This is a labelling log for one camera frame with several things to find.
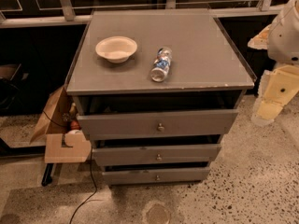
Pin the grey bottom drawer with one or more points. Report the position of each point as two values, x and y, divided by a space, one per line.
155 176

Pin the brown cardboard box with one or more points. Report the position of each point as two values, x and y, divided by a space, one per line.
62 144

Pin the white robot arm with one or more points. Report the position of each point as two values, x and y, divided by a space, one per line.
283 38

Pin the grey drawer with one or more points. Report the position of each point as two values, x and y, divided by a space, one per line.
157 124
155 176
117 156

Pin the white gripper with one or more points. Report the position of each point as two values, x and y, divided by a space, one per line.
285 36

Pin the metal window railing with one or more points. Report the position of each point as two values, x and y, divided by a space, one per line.
33 13

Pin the grey top drawer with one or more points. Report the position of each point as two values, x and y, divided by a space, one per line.
157 124

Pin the grey drawer cabinet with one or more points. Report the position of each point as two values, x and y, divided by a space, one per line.
207 72

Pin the white paper bowl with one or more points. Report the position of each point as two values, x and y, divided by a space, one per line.
116 49

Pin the clear plastic water bottle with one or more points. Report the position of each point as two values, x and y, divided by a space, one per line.
161 65

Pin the grey middle drawer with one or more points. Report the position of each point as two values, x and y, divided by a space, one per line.
117 156

